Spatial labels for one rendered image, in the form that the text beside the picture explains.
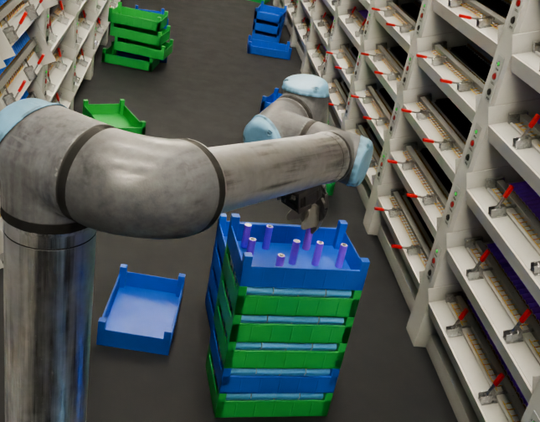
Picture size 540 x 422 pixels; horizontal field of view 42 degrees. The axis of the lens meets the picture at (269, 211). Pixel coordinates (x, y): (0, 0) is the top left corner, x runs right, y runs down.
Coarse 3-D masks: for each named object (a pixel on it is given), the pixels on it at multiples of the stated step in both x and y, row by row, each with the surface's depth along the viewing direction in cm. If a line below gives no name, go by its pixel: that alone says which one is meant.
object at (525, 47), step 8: (528, 32) 177; (536, 32) 177; (512, 40) 177; (520, 40) 178; (528, 40) 178; (536, 40) 178; (512, 48) 178; (520, 48) 178; (528, 48) 179; (536, 48) 177; (512, 56) 179; (520, 56) 177; (528, 56) 176; (536, 56) 175; (512, 64) 180; (520, 64) 175; (528, 64) 171; (536, 64) 170; (512, 72) 180; (520, 72) 176; (528, 72) 170; (536, 72) 166; (528, 80) 171; (536, 80) 167; (536, 88) 168
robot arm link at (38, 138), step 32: (0, 128) 79; (32, 128) 78; (64, 128) 77; (96, 128) 78; (0, 160) 79; (32, 160) 77; (64, 160) 75; (0, 192) 83; (32, 192) 79; (64, 192) 76; (32, 224) 81; (64, 224) 82; (32, 256) 83; (64, 256) 84; (32, 288) 85; (64, 288) 86; (32, 320) 87; (64, 320) 88; (32, 352) 89; (64, 352) 91; (32, 384) 92; (64, 384) 93; (32, 416) 94; (64, 416) 96
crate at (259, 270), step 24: (240, 240) 179; (288, 240) 182; (312, 240) 183; (336, 240) 183; (240, 264) 161; (264, 264) 171; (288, 264) 173; (360, 264) 166; (312, 288) 166; (336, 288) 167; (360, 288) 168
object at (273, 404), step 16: (208, 352) 192; (208, 368) 191; (208, 384) 190; (224, 400) 177; (240, 400) 178; (256, 400) 180; (272, 400) 180; (288, 400) 182; (304, 400) 183; (320, 400) 184; (224, 416) 180; (240, 416) 181; (256, 416) 182; (272, 416) 183; (288, 416) 184
